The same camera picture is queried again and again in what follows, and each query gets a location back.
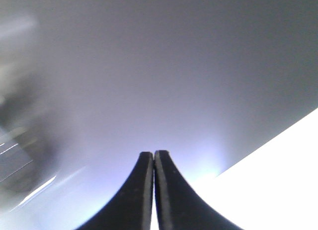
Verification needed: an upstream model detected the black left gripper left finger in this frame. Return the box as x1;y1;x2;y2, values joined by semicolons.
78;152;154;230

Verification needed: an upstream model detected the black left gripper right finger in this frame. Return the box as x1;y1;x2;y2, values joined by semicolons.
154;150;240;230

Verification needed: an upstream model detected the fridge door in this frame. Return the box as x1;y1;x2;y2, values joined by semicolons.
0;0;318;230

